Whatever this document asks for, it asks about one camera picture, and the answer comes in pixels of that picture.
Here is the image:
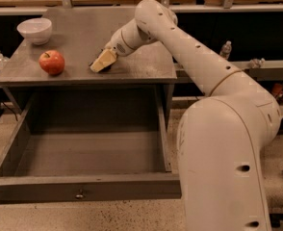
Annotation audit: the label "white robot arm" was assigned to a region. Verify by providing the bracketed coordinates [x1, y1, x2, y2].
[90, 0, 281, 231]

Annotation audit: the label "grey wooden drawer cabinet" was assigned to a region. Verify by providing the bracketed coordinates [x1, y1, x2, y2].
[0, 7, 176, 126]

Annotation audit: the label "orange bottles under shelf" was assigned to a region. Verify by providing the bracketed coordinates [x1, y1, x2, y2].
[270, 80, 283, 105]

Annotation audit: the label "red apple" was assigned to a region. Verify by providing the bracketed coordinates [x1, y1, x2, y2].
[39, 50, 64, 75]

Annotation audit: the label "open grey top drawer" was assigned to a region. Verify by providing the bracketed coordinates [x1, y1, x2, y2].
[0, 87, 181, 204]

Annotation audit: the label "clear pump sanitizer bottle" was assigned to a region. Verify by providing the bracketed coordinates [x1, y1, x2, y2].
[0, 52, 9, 70]

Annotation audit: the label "clear plastic water bottle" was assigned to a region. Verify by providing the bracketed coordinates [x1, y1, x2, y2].
[219, 40, 232, 60]

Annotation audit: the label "crumpled clear plastic wrapper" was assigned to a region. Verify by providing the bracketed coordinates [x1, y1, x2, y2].
[247, 58, 266, 68]

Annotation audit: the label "white ceramic bowl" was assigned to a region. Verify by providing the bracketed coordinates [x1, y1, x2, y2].
[17, 17, 52, 45]

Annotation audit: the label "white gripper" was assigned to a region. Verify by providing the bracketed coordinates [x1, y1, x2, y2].
[90, 19, 148, 73]

